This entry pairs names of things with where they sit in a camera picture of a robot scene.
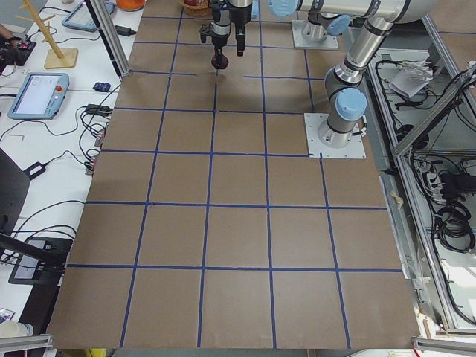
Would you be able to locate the small blue black device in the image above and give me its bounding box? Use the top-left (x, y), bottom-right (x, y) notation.
top-left (92, 82), bottom-right (111, 92)

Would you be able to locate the wooden stand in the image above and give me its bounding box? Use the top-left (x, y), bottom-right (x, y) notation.
top-left (20, 0), bottom-right (79, 70)

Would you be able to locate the woven wicker basket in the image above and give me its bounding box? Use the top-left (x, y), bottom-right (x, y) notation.
top-left (178, 0), bottom-right (212, 18)

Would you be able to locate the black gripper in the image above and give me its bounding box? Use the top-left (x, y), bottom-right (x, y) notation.
top-left (229, 3), bottom-right (252, 27)
top-left (213, 25), bottom-right (246, 62)

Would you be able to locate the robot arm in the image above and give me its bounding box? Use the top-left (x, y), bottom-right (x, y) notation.
top-left (268, 0), bottom-right (438, 149)
top-left (209, 0), bottom-right (231, 69)

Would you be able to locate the blue teach pendant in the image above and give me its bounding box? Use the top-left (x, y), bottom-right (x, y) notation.
top-left (7, 72), bottom-right (70, 120)
top-left (62, 1), bottom-right (97, 32)

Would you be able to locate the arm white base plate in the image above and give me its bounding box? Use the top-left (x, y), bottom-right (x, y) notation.
top-left (291, 20), bottom-right (339, 51)
top-left (304, 113), bottom-right (367, 159)

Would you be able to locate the dark red apple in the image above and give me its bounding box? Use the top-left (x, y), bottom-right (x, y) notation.
top-left (211, 55), bottom-right (229, 70)

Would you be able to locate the black laptop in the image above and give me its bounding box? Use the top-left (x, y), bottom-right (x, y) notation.
top-left (0, 148), bottom-right (74, 286)

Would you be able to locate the black power brick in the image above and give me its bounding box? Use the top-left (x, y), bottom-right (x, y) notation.
top-left (115, 25), bottom-right (137, 36)

